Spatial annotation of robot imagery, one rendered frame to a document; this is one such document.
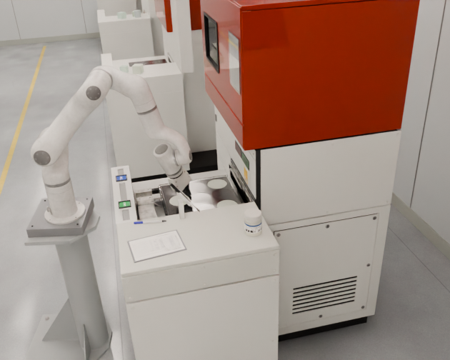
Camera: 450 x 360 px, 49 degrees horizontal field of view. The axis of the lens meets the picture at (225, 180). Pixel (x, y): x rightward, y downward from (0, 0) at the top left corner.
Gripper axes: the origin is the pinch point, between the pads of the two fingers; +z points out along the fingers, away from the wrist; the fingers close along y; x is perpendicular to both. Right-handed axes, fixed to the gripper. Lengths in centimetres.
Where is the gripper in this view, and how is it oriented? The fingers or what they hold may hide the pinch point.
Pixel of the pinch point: (187, 191)
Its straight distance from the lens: 243.3
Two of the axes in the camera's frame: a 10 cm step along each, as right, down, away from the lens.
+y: -5.7, 7.3, -3.9
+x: 7.7, 2.9, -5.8
